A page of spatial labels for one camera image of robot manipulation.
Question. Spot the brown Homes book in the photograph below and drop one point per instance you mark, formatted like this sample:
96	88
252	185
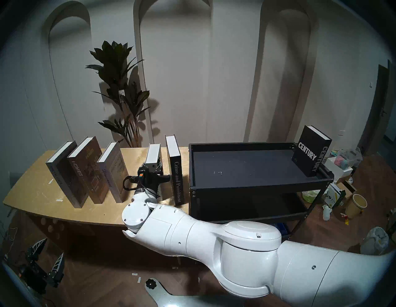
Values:
86	170

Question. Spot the brown cardboard box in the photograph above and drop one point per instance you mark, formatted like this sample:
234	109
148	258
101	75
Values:
346	187

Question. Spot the green and white carton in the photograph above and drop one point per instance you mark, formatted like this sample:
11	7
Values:
334	195

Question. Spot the white cardboard box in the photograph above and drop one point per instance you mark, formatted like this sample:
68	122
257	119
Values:
340	168

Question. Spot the white bagged trash bin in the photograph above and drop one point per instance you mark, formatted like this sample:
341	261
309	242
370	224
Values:
376	239

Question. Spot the black Century book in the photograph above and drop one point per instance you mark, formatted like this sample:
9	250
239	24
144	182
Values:
309	151

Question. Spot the grey Discontent book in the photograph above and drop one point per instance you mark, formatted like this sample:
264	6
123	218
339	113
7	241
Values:
113	173

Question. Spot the yellow bucket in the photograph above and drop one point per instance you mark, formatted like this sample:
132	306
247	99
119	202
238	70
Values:
355	205

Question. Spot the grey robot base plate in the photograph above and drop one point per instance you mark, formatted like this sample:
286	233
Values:
167	298

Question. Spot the grey Special Issue book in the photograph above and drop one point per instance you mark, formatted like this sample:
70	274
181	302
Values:
66	179

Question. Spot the dark door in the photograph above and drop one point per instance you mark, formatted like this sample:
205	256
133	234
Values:
380	111

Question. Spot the white Designhotels Yearbook book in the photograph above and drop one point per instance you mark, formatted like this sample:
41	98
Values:
153	154

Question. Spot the green plastic bag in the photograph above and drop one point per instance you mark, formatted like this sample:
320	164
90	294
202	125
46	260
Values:
311	196

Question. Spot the tall green potted plant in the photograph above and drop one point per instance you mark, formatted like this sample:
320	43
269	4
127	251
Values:
114	65

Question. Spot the wooden display table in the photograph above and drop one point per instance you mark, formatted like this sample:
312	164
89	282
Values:
34	185

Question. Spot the black metal shelf cart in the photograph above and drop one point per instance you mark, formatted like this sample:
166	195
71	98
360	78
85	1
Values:
253	167

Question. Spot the blue plastic bin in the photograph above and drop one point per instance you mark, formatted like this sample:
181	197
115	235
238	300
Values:
283	229

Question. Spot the small white bottle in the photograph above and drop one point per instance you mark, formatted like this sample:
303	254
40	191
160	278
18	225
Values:
327	213

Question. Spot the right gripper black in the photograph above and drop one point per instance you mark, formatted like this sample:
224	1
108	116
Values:
150	176

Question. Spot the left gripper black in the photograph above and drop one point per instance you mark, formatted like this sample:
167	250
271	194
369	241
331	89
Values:
35	277

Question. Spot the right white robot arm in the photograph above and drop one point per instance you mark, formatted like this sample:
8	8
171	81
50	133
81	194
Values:
216	247

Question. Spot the black Crime and Punishment book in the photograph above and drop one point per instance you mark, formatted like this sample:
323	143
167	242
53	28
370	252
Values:
176	173

